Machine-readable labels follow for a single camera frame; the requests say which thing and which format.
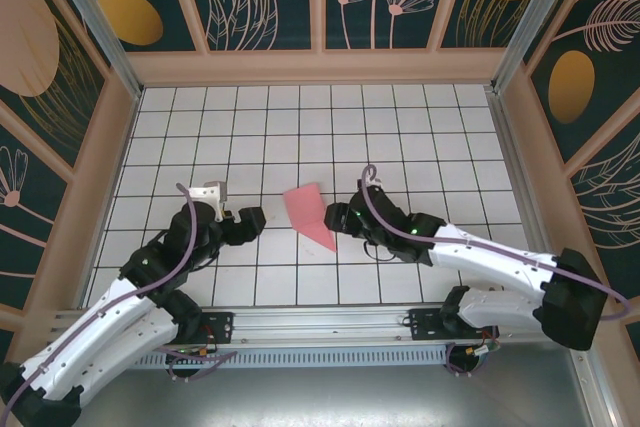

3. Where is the pink paper sheet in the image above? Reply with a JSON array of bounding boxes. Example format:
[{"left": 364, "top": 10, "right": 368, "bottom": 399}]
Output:
[{"left": 282, "top": 182, "right": 338, "bottom": 253}]

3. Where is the grey metal sheet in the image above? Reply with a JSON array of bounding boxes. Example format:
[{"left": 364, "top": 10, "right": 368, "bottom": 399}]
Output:
[{"left": 74, "top": 365, "right": 619, "bottom": 427}]

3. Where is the small circuit board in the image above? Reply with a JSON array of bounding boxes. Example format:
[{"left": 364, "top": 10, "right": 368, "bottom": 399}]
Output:
[
  {"left": 464, "top": 341, "right": 501, "bottom": 363},
  {"left": 166, "top": 345, "right": 217, "bottom": 364}
]

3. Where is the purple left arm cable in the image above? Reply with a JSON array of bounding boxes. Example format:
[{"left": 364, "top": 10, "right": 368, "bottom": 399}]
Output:
[{"left": 7, "top": 181, "right": 239, "bottom": 413}]

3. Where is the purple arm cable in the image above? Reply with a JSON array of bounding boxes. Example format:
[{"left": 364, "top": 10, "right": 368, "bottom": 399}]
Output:
[
  {"left": 360, "top": 164, "right": 632, "bottom": 379},
  {"left": 7, "top": 181, "right": 239, "bottom": 413}
]

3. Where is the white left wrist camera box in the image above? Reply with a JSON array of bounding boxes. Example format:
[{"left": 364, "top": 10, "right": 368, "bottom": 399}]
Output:
[{"left": 186, "top": 180, "right": 230, "bottom": 223}]

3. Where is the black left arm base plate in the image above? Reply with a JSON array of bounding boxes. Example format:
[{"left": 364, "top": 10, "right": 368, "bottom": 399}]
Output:
[{"left": 197, "top": 310, "right": 236, "bottom": 346}]

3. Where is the aluminium mounting rail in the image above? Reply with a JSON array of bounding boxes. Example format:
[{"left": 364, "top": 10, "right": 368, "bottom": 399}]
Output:
[{"left": 47, "top": 300, "right": 597, "bottom": 348}]

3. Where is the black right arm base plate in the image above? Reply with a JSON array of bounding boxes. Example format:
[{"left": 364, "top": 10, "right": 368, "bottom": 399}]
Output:
[{"left": 408, "top": 305, "right": 502, "bottom": 343}]

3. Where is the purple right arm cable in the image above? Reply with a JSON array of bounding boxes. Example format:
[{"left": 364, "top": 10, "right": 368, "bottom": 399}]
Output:
[{"left": 360, "top": 164, "right": 632, "bottom": 379}]

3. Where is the grey slotted cable duct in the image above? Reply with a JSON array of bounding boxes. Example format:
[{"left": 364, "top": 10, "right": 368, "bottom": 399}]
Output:
[{"left": 134, "top": 344, "right": 451, "bottom": 369}]

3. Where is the aluminium side rail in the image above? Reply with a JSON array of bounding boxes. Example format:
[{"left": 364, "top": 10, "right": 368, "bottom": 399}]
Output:
[{"left": 487, "top": 89, "right": 571, "bottom": 304}]

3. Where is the aluminium frame post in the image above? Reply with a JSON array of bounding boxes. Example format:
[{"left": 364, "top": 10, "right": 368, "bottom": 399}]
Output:
[
  {"left": 38, "top": 0, "right": 146, "bottom": 100},
  {"left": 488, "top": 0, "right": 604, "bottom": 94}
]

